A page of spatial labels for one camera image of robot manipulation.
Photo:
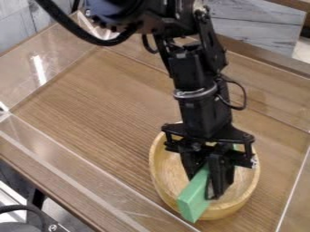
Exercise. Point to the green rectangular block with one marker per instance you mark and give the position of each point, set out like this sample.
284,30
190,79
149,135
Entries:
191,201

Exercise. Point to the black table leg bracket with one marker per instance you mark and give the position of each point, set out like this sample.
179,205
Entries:
35,201

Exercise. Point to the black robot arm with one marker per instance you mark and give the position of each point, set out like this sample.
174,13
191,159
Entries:
189,47

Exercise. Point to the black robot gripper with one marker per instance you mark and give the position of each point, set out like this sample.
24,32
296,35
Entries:
206,126

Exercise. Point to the light wooden oval bowl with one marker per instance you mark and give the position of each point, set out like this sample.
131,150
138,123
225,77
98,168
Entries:
170,178

